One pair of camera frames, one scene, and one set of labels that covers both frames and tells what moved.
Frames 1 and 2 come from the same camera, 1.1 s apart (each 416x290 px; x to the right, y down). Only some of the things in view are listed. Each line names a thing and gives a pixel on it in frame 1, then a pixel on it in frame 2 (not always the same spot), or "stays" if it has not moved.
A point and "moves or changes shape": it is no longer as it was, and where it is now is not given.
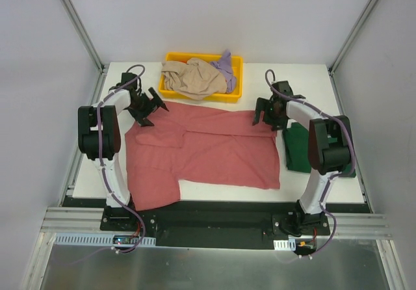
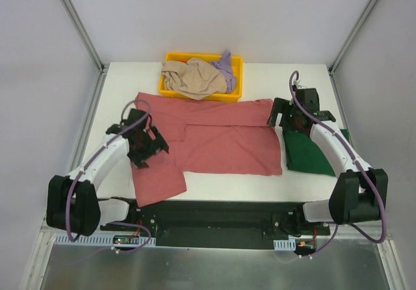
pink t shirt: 194,144 moves or changes shape
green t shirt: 296,138 stays
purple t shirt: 224,66 stays
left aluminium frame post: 78,23 stays
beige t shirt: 194,79 stays
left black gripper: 147,108 -> 151,149
